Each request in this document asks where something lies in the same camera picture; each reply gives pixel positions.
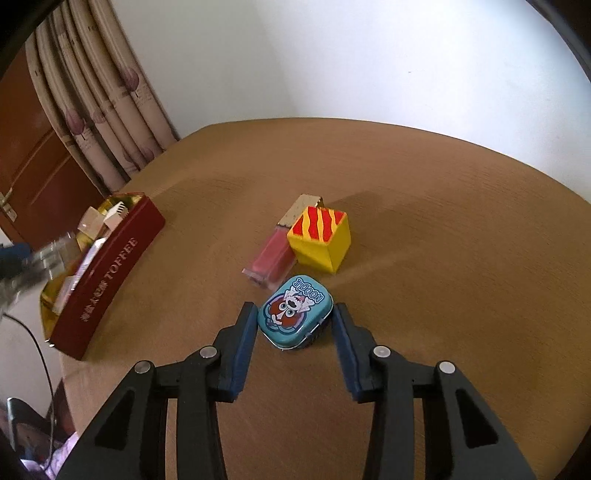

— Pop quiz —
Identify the clear plastic card case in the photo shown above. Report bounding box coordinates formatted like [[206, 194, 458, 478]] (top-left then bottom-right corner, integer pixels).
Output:
[[26, 232, 82, 285]]

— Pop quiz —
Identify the red beige cosmetic box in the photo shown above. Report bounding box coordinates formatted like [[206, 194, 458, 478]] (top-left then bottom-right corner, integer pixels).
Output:
[[77, 207, 109, 241]]

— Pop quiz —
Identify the white small box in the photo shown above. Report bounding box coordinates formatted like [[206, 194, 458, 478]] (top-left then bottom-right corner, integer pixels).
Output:
[[103, 202, 129, 231]]

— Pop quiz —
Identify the teal cartoon mint tin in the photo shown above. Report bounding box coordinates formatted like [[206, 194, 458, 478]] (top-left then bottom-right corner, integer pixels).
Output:
[[257, 275, 335, 351]]

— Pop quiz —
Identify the pink lip gloss tube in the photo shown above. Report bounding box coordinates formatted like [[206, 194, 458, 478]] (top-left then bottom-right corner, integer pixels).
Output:
[[242, 194, 324, 290]]

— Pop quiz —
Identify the yellow red striped cube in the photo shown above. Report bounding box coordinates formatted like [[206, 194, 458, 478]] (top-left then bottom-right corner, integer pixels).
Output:
[[287, 206, 352, 274]]

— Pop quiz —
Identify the brown wooden door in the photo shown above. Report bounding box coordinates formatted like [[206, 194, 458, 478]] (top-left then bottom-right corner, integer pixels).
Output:
[[0, 50, 103, 248]]

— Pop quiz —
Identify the red gold toffee tin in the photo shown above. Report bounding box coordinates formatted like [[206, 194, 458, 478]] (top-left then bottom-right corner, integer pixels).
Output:
[[40, 193, 165, 360]]

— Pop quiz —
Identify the brown table cloth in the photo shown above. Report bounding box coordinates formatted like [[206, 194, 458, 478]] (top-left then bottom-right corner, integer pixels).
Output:
[[62, 119, 590, 479]]

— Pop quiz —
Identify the beige patterned curtain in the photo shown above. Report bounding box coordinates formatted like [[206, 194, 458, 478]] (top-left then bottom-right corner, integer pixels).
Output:
[[25, 1, 177, 193]]

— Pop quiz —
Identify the black cable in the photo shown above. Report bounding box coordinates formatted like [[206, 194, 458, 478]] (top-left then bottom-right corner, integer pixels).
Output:
[[2, 312, 56, 467]]

